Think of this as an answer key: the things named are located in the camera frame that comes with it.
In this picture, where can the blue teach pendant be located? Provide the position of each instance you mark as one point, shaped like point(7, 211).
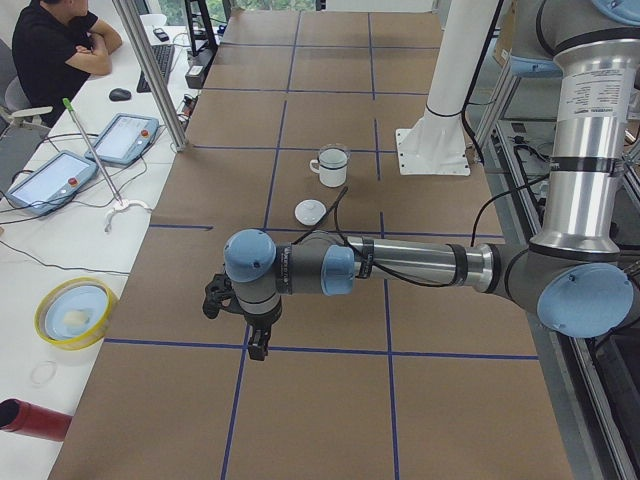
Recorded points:
point(53, 184)
point(125, 138)

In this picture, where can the aluminium frame post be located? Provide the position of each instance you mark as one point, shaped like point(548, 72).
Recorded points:
point(134, 28)

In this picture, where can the black computer mouse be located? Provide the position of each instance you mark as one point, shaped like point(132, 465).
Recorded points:
point(119, 94)

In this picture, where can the red cylinder bottle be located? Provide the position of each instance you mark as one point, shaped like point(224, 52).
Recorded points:
point(24, 418)

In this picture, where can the person in black shirt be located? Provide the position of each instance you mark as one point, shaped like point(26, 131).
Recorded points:
point(56, 46)

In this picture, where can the yellow tape roll with plate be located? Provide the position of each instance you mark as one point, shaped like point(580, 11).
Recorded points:
point(75, 314)

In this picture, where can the white ceramic lid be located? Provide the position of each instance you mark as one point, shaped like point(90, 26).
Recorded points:
point(309, 212)

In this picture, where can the near blue teach pendant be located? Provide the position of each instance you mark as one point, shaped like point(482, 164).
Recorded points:
point(53, 184)

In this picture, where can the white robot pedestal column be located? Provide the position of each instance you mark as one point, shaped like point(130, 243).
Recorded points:
point(468, 25)

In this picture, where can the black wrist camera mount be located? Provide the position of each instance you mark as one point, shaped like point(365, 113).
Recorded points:
point(220, 296)

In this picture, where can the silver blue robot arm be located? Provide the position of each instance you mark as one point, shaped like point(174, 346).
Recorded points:
point(567, 275)

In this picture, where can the far blue teach pendant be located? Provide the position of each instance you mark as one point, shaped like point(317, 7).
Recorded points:
point(125, 138)

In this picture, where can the white curved plastic piece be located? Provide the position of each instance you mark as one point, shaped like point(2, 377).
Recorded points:
point(120, 207)

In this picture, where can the white blue-rimmed enamel cup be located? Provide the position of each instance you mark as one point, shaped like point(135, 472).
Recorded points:
point(328, 177)

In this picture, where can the white pedestal base plate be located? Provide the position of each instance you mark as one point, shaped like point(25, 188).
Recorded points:
point(433, 146)

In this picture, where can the metal rod with green tip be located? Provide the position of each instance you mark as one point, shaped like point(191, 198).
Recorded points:
point(117, 196)

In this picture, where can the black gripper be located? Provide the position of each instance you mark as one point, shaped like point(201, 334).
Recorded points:
point(261, 322)

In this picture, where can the black keyboard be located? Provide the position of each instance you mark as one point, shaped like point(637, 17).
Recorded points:
point(163, 55)

